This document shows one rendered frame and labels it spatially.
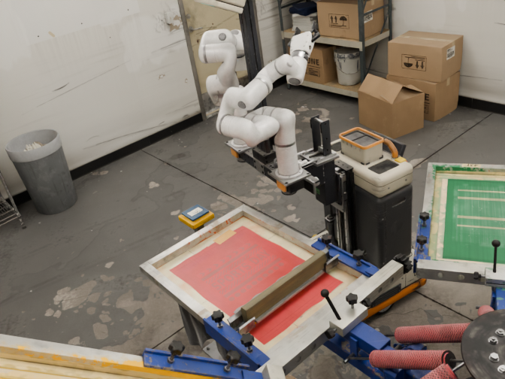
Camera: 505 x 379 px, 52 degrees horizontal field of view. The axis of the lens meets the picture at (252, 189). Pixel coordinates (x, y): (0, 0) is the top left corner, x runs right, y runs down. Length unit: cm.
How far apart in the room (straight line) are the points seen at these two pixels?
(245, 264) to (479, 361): 112
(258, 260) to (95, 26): 358
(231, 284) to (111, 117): 364
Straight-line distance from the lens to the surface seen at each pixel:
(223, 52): 239
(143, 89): 561
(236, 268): 217
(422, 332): 163
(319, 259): 199
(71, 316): 377
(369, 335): 173
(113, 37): 539
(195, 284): 214
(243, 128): 199
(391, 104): 501
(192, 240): 232
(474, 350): 136
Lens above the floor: 231
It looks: 31 degrees down
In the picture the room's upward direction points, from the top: 10 degrees counter-clockwise
